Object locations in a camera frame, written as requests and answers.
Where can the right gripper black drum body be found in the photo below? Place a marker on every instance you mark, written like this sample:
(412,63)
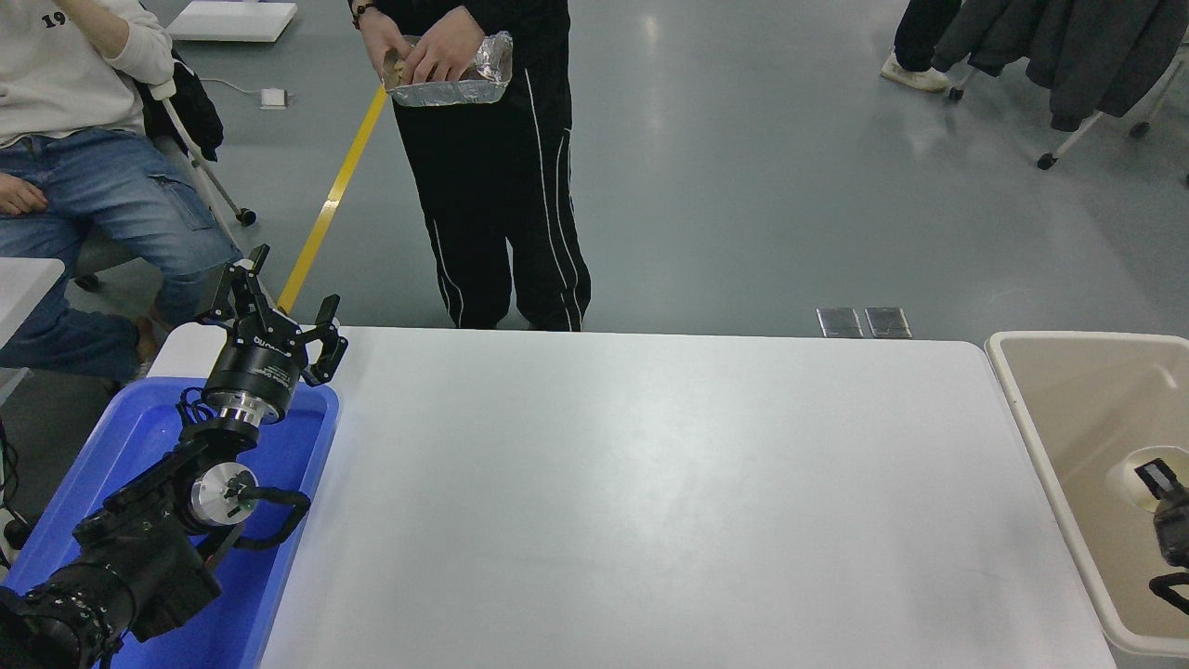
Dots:
(1175,534)

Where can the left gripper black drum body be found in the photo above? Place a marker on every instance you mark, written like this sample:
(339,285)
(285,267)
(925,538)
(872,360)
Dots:
(258,367)

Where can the white paper cup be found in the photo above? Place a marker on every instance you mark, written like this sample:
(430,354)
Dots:
(1124,476)

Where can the silver foil tray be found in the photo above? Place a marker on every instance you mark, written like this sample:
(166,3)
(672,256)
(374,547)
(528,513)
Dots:
(464,91)

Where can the person's left forearm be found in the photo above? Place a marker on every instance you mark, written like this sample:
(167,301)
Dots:
(139,51)

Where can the person's right forearm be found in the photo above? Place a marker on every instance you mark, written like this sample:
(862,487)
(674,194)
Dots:
(366,9)

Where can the person's right hand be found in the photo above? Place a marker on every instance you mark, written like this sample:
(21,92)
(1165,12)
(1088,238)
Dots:
(19,197)
(385,45)

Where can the person's left hand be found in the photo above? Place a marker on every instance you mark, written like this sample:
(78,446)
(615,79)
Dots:
(452,42)

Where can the blue plastic tray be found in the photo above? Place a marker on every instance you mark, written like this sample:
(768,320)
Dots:
(288,455)

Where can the large pale bin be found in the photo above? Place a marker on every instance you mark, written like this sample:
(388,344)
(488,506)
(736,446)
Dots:
(1068,400)

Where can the yellow floor tape strip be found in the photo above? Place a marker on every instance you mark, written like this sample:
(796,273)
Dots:
(330,204)

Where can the white-framed wheeled chair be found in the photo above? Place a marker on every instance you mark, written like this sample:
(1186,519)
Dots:
(209,177)

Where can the person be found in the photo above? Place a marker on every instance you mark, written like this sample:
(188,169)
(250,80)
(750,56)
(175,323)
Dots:
(492,186)
(102,195)
(920,32)

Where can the black jacket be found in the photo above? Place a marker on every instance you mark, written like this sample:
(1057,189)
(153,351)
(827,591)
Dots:
(190,107)

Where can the white side table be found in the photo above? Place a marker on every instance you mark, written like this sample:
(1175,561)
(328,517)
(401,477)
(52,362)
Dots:
(23,288)

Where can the flat white board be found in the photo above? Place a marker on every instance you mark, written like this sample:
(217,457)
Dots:
(232,19)

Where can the metal floor socket plate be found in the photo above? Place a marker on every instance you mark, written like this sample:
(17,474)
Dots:
(840,322)
(888,322)

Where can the dark grey coat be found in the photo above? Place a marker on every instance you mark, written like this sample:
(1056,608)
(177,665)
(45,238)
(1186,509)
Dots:
(1105,56)
(999,32)

